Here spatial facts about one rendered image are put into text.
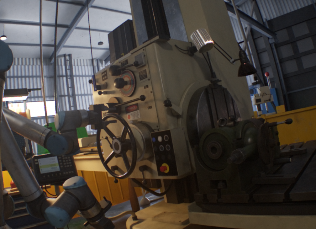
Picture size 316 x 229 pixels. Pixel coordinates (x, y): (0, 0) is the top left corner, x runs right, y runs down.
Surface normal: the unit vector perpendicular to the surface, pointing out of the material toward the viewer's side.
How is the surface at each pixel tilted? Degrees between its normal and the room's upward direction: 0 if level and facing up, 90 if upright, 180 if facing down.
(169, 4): 90
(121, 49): 90
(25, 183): 101
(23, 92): 58
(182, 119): 90
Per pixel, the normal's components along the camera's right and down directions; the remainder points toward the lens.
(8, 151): 0.55, 0.02
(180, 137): 0.68, -0.19
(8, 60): 0.85, -0.33
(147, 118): -0.71, 0.06
